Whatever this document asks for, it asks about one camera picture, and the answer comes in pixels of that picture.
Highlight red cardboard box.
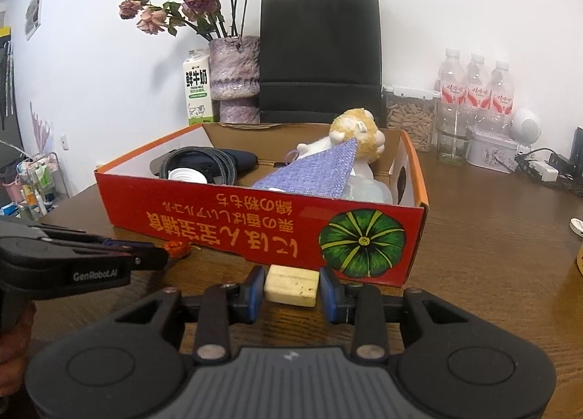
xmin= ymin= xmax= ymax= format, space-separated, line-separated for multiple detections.
xmin=95 ymin=122 xmax=430 ymax=289

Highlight purple ceramic vase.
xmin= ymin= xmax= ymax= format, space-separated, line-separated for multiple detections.
xmin=208 ymin=35 xmax=262 ymax=125

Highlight white green milk carton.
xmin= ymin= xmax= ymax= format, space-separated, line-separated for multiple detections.
xmin=182 ymin=48 xmax=216 ymax=127

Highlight black upright device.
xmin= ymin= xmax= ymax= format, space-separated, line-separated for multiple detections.
xmin=569 ymin=126 xmax=583 ymax=165

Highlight large white lid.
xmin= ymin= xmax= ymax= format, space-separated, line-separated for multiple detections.
xmin=168 ymin=168 xmax=208 ymax=183

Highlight white round speaker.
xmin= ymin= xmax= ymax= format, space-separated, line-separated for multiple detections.
xmin=511 ymin=108 xmax=543 ymax=144

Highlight person's left hand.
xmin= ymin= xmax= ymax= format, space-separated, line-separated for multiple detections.
xmin=0 ymin=303 xmax=36 ymax=406

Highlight white yellow plush toy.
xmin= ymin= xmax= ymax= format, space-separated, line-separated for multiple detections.
xmin=296 ymin=108 xmax=387 ymax=174

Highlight small red orange charm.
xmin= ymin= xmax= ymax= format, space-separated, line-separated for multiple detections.
xmin=165 ymin=240 xmax=193 ymax=259

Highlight clear jar of pellets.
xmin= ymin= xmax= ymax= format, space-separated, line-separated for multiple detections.
xmin=382 ymin=86 xmax=442 ymax=153

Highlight metal storage rack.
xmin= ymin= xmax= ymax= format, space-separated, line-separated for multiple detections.
xmin=0 ymin=152 xmax=62 ymax=219

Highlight white tin box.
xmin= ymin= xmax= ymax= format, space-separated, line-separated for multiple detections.
xmin=467 ymin=131 xmax=520 ymax=174

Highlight clear drinking glass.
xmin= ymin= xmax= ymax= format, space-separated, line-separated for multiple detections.
xmin=436 ymin=105 xmax=477 ymax=166

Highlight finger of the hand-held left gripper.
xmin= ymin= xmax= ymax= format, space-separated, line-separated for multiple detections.
xmin=91 ymin=245 xmax=170 ymax=272
xmin=27 ymin=224 xmax=158 ymax=250

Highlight beige rectangular block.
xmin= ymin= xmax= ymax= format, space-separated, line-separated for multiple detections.
xmin=264 ymin=265 xmax=320 ymax=308

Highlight clear water bottle red label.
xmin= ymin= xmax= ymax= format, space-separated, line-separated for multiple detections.
xmin=465 ymin=53 xmax=492 ymax=121
xmin=489 ymin=60 xmax=515 ymax=128
xmin=437 ymin=48 xmax=466 ymax=128

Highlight black chargers and cables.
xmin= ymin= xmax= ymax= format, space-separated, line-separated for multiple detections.
xmin=514 ymin=147 xmax=554 ymax=165
xmin=519 ymin=157 xmax=583 ymax=196

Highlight small wall picture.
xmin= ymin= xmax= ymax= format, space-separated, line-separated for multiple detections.
xmin=25 ymin=0 xmax=45 ymax=41

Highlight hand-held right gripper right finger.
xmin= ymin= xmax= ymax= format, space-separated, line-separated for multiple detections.
xmin=320 ymin=266 xmax=470 ymax=364

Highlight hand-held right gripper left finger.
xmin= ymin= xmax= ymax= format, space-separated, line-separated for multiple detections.
xmin=116 ymin=266 xmax=266 ymax=364

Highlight white charger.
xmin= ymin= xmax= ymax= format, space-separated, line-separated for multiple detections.
xmin=528 ymin=161 xmax=559 ymax=182

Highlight clear plastic bead container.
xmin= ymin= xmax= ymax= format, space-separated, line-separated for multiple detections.
xmin=341 ymin=173 xmax=393 ymax=205

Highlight purple knitted cloth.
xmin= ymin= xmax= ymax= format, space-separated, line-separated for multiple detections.
xmin=252 ymin=137 xmax=360 ymax=200

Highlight dark wall panel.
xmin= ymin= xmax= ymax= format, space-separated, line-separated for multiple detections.
xmin=0 ymin=9 xmax=23 ymax=156

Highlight braided grey black cable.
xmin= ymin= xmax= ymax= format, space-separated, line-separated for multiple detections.
xmin=159 ymin=147 xmax=238 ymax=185

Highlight black paper bag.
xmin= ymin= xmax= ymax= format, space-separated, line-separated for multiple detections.
xmin=259 ymin=0 xmax=383 ymax=125

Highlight brown wooden desktop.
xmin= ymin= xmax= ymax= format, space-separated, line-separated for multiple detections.
xmin=34 ymin=121 xmax=583 ymax=419

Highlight navy zip case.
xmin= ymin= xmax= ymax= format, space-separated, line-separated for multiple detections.
xmin=150 ymin=147 xmax=258 ymax=174

